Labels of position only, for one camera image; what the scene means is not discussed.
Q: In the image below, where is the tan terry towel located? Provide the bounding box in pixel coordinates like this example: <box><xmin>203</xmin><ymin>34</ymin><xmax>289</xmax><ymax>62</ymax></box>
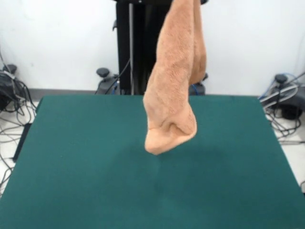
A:
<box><xmin>142</xmin><ymin>0</ymin><xmax>208</xmax><ymax>156</ymax></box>

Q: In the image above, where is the dark green table cloth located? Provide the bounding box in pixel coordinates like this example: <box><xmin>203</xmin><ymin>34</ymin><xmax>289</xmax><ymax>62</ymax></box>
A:
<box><xmin>0</xmin><ymin>95</ymin><xmax>305</xmax><ymax>229</ymax></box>

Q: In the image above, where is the gray floor leg black knob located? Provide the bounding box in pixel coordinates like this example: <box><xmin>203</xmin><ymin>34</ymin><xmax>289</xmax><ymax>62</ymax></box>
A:
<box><xmin>259</xmin><ymin>73</ymin><xmax>305</xmax><ymax>120</ymax></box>
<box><xmin>0</xmin><ymin>63</ymin><xmax>31</xmax><ymax>113</ymax></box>

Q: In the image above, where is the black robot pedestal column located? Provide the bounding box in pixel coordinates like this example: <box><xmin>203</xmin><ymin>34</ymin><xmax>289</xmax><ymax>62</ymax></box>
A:
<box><xmin>112</xmin><ymin>0</ymin><xmax>176</xmax><ymax>95</ymax></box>

